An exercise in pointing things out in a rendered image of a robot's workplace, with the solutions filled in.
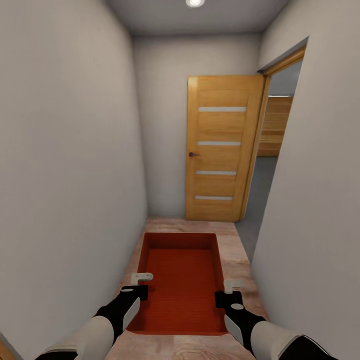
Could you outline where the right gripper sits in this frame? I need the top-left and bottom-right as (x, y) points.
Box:
(215, 290), (243, 309)

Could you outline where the storage box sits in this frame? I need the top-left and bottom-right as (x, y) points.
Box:
(126, 233), (229, 336)

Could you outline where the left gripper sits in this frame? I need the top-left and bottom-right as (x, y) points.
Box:
(121, 285), (149, 301)

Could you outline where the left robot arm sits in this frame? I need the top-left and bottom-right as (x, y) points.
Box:
(35, 272), (153, 360)

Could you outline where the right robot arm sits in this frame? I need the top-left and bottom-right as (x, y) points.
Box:
(215, 280), (339, 360)

